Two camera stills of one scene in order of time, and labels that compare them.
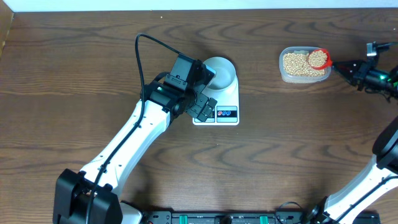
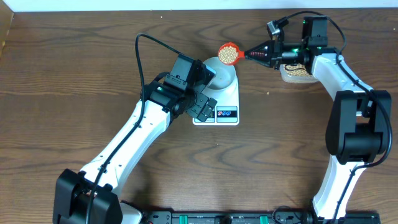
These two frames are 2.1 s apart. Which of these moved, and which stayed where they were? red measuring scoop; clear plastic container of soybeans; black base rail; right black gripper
Moved: right black gripper; red measuring scoop
Stayed: black base rail; clear plastic container of soybeans
